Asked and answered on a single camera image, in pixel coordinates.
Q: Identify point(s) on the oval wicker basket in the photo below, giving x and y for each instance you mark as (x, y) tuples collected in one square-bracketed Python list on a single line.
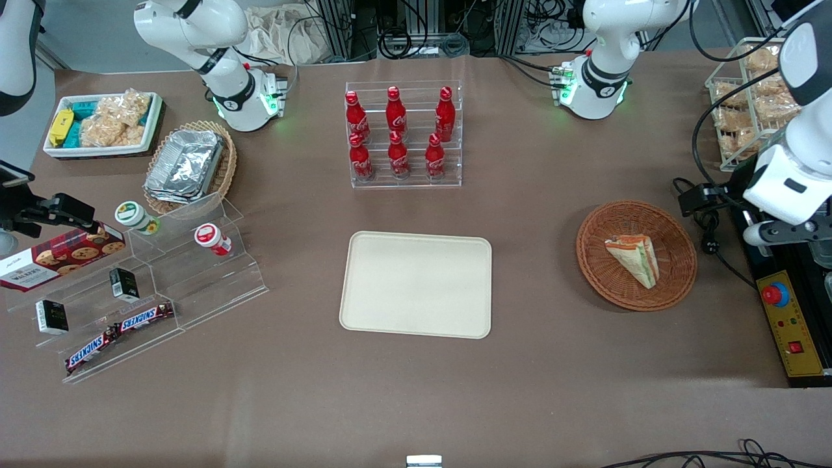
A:
[(224, 172)]

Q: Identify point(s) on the crumpled beige paper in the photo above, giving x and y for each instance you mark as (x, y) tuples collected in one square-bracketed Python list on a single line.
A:
[(286, 32)]

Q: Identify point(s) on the red cola bottle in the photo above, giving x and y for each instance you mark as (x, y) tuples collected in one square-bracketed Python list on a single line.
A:
[(445, 116), (360, 159), (357, 120), (435, 159), (396, 114), (398, 157)]

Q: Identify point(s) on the yellow snack packet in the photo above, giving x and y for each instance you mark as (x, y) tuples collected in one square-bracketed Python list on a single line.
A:
[(60, 127)]

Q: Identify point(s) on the red cookie box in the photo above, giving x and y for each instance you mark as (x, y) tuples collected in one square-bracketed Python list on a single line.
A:
[(58, 257)]

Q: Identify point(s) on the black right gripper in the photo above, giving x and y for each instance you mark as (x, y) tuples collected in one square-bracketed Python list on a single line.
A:
[(19, 218)]

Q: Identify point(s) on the teal snack packet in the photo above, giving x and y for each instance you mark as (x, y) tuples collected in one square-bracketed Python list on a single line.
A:
[(81, 110)]

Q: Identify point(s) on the clear acrylic step shelf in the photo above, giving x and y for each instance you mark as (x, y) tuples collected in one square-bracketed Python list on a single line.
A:
[(195, 286)]

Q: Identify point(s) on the round brown wicker basket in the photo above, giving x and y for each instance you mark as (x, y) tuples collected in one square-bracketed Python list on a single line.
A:
[(601, 273)]

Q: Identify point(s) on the bagged rice cracker snacks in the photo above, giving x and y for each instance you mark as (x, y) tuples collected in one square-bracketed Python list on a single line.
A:
[(117, 120)]

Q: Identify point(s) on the aluminium frame rack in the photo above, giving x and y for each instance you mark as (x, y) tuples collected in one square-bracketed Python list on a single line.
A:
[(348, 26)]

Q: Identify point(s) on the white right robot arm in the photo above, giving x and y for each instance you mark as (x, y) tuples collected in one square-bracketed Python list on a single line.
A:
[(195, 26)]

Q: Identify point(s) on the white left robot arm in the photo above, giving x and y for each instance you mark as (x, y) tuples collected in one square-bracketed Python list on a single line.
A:
[(604, 39)]

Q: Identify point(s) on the triangle sandwich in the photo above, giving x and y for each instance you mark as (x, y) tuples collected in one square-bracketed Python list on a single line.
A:
[(637, 260)]

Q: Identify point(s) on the white rectangular snack bin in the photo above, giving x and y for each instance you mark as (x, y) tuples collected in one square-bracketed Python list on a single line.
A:
[(97, 151)]

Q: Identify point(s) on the black equipment base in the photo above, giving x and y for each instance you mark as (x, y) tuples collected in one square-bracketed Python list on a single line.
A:
[(825, 338)]

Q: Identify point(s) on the small black white box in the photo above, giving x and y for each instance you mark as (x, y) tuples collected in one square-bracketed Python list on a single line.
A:
[(52, 317), (123, 284)]

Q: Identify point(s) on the yellow emergency stop panel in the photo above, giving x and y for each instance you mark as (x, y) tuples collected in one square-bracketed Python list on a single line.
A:
[(790, 325)]

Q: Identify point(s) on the bagged pastry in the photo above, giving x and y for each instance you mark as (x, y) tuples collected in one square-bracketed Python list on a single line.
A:
[(734, 133), (777, 97), (729, 96), (762, 60)]

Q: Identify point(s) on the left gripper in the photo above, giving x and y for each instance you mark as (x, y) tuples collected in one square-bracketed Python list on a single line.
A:
[(732, 186)]

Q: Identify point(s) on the red lid yogurt cup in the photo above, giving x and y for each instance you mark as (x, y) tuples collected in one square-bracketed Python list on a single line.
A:
[(211, 238)]

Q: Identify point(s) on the green lid yogurt cup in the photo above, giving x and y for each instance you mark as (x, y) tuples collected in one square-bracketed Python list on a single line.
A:
[(133, 216)]

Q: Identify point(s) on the stacked aluminium foil trays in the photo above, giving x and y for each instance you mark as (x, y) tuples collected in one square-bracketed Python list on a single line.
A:
[(185, 162)]

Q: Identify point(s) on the Snickers chocolate bar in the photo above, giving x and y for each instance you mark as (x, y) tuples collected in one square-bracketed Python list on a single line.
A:
[(91, 351), (144, 316)]

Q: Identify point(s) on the clear acrylic bottle rack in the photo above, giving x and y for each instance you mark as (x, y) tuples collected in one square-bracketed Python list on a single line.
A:
[(416, 183)]

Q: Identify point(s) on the beige rectangular tray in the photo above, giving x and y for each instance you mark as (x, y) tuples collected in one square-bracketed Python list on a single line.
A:
[(416, 286)]

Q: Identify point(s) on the black power adapter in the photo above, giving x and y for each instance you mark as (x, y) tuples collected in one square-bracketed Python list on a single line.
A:
[(699, 198)]

